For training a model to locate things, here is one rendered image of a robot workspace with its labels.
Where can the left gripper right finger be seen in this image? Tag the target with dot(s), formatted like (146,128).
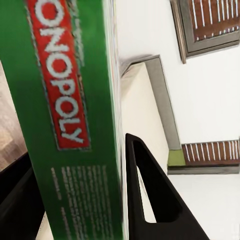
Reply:
(174,220)

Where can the bed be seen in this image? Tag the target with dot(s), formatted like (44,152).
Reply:
(148,113)

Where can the board game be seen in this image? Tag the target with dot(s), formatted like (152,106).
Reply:
(61,63)

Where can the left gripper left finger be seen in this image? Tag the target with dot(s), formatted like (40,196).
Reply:
(21,205)

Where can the door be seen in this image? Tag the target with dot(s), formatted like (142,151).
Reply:
(212,157)

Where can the fixed window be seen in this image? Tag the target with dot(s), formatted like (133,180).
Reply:
(206,25)

